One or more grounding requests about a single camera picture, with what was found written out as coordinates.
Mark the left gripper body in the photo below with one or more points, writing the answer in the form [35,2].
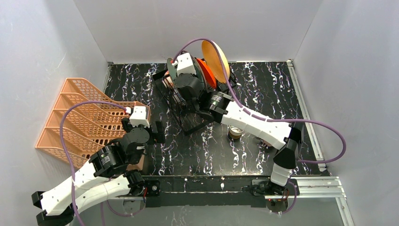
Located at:
[156,132]

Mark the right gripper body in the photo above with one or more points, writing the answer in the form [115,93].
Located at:
[170,83]

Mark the orange red plate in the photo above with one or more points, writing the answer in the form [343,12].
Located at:
[209,77]

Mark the orange patterned bowl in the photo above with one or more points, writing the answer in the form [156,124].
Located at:
[168,82]

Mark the black wire dish rack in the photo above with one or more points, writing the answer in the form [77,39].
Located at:
[191,120]

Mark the stainless steel cup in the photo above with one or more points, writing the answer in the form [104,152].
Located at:
[235,132]

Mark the dark teal plate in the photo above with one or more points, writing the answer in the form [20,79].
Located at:
[199,72]

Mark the mint green flower plate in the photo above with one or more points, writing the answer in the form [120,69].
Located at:
[172,68]

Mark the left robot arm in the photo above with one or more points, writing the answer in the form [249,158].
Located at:
[112,171]

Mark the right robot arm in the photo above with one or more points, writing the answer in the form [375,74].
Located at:
[286,137]

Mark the orange file organizer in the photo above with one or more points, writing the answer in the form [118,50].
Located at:
[85,117]

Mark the pink mug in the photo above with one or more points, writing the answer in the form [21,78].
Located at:
[267,143]

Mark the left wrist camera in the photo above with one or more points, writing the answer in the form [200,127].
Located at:
[139,116]

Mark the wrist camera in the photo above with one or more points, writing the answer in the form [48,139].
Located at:
[185,64]
[139,116]

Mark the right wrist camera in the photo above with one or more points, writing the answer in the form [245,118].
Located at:
[185,64]

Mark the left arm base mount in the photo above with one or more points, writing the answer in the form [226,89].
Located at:
[138,185]

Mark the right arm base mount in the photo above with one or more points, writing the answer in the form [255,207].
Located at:
[279,199]

